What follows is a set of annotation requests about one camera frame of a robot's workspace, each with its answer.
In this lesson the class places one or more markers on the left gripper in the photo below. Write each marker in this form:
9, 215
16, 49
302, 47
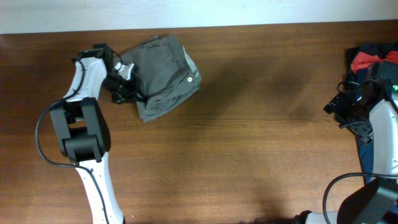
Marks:
131, 96

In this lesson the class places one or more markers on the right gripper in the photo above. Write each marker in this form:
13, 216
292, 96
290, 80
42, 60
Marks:
338, 105

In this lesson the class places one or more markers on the grey shorts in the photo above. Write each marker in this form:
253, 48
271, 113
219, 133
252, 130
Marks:
164, 73

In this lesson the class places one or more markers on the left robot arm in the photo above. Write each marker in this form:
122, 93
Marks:
81, 130

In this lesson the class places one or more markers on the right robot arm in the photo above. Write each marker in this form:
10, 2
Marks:
367, 107

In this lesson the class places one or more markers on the dark blue garment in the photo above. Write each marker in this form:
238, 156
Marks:
365, 152

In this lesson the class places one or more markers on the red garment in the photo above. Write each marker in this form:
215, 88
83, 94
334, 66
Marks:
363, 60

